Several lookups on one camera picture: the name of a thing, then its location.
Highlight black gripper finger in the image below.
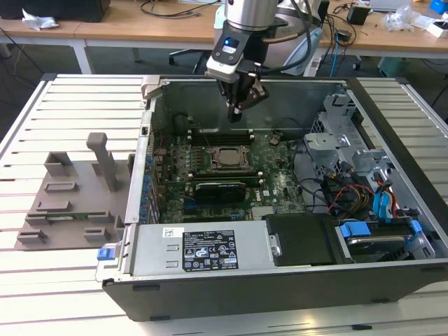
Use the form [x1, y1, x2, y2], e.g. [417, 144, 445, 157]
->
[217, 80, 242, 123]
[233, 78, 270, 123]

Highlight CPU socket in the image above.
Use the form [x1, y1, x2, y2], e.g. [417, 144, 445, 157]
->
[208, 145, 251, 173]

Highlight black RAM slot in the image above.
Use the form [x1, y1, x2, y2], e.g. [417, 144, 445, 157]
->
[190, 176, 263, 186]
[188, 169, 258, 179]
[190, 129, 253, 137]
[190, 136, 255, 145]

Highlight black office chair base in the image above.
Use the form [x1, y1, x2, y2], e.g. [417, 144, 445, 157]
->
[169, 48, 215, 75]

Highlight white power strip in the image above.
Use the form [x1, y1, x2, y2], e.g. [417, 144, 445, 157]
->
[303, 56, 322, 78]

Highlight tall black box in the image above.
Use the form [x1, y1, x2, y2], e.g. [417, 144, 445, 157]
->
[318, 0, 330, 26]

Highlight silver metal drive cage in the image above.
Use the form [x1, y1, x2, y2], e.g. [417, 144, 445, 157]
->
[302, 92, 393, 183]

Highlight green motherboard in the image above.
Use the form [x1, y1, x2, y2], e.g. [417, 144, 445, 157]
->
[150, 129, 309, 225]

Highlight black graphics card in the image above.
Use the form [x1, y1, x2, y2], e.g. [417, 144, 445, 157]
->
[193, 180, 248, 204]

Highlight small black box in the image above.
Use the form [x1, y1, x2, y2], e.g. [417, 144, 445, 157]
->
[346, 5, 371, 26]

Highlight silver chipset heatsink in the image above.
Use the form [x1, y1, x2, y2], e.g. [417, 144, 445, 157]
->
[251, 205, 274, 221]

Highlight teal box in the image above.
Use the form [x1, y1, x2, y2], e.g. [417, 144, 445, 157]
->
[377, 55, 403, 78]

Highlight flat grey device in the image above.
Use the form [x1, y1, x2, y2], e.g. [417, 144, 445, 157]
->
[370, 0, 411, 13]

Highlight black plastic shroud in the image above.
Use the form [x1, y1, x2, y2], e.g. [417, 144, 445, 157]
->
[262, 213, 339, 267]

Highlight clear plastic bags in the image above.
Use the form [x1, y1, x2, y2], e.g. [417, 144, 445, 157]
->
[383, 3, 430, 33]

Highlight hard disk in blue carrier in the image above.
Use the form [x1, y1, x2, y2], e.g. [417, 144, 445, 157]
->
[335, 218, 433, 264]

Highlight grey power supply unit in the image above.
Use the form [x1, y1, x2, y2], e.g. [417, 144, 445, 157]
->
[129, 223, 276, 277]

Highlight wide black box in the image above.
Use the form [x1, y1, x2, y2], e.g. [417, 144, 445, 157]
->
[0, 0, 112, 22]

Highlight grey parts rack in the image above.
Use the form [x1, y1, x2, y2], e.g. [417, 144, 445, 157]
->
[16, 132, 136, 251]

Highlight black open PC case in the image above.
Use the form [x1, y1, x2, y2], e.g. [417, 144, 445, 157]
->
[96, 75, 448, 322]

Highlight blue case latch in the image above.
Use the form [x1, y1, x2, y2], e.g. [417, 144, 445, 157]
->
[97, 246, 116, 262]

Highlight crumpled white paper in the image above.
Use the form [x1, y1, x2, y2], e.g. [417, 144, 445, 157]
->
[21, 8, 60, 31]

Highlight green RAM stick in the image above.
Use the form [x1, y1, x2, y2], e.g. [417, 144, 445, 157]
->
[45, 213, 90, 223]

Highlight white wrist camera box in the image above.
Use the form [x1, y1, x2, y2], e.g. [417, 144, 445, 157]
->
[205, 31, 246, 84]

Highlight black wire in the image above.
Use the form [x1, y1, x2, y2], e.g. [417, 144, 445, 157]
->
[292, 139, 333, 213]

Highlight grey case handle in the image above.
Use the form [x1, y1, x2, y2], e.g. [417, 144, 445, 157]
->
[141, 76, 165, 103]

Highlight blue cable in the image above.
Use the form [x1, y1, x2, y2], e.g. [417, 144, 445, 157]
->
[331, 34, 340, 78]

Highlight red yellow power wire bundle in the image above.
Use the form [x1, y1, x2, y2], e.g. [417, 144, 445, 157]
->
[328, 184, 375, 215]

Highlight blue flat wire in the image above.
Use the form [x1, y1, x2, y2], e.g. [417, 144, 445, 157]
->
[379, 178, 396, 225]
[372, 191, 384, 225]

